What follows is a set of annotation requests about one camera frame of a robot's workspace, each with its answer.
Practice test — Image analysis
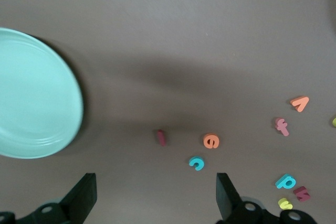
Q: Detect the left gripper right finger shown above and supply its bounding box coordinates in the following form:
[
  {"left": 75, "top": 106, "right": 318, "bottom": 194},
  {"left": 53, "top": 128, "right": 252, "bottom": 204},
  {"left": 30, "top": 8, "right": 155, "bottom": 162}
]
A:
[{"left": 216, "top": 173, "right": 280, "bottom": 224}]

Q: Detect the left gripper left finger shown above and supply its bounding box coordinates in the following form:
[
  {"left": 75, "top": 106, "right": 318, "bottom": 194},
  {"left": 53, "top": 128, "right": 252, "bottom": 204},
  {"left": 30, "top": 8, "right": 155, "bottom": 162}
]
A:
[{"left": 15, "top": 173, "right": 97, "bottom": 224}]

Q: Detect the teal letter c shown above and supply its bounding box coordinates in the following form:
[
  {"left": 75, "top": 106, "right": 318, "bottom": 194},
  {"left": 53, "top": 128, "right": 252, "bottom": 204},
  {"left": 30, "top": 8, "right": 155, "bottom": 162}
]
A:
[{"left": 188, "top": 156, "right": 205, "bottom": 172}]

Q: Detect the orange letter e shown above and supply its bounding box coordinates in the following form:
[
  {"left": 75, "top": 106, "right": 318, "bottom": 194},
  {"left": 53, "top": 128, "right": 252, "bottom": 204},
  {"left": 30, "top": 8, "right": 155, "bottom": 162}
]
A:
[{"left": 203, "top": 133, "right": 221, "bottom": 150}]

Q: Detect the maroon letter l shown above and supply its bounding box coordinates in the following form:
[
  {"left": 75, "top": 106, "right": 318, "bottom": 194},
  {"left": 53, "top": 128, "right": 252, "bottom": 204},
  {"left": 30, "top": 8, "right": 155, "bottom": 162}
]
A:
[{"left": 156, "top": 129, "right": 166, "bottom": 147}]

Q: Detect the yellow letter s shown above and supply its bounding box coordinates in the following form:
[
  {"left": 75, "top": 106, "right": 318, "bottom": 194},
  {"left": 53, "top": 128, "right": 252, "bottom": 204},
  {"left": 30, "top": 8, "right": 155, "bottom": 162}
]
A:
[{"left": 278, "top": 197, "right": 293, "bottom": 211}]

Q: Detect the teal letter p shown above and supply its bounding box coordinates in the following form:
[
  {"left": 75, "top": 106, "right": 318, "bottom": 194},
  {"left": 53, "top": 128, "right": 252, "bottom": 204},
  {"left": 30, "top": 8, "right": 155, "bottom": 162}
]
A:
[{"left": 275, "top": 173, "right": 296, "bottom": 190}]

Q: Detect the maroon letter w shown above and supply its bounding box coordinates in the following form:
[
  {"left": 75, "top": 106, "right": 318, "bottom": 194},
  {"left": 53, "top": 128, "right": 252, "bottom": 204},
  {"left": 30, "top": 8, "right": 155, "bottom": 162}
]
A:
[{"left": 292, "top": 186, "right": 311, "bottom": 203}]

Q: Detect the pink letter f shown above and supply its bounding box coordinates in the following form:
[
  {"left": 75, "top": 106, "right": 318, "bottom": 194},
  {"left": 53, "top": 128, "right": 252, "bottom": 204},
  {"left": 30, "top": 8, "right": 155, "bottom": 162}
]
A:
[{"left": 274, "top": 118, "right": 290, "bottom": 137}]

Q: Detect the green plate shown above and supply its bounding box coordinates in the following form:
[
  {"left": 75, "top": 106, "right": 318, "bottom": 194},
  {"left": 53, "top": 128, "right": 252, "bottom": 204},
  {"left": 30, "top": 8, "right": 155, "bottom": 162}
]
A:
[{"left": 0, "top": 27, "right": 85, "bottom": 159}]

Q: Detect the orange letter v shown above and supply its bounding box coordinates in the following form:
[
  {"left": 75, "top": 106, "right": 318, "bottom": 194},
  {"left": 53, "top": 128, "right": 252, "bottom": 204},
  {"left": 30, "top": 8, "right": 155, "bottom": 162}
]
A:
[{"left": 290, "top": 95, "right": 310, "bottom": 113}]

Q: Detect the brown table cover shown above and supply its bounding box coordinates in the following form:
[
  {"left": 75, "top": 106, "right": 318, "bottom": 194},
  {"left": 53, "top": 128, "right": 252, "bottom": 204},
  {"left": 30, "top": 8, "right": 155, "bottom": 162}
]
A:
[{"left": 0, "top": 0, "right": 336, "bottom": 224}]

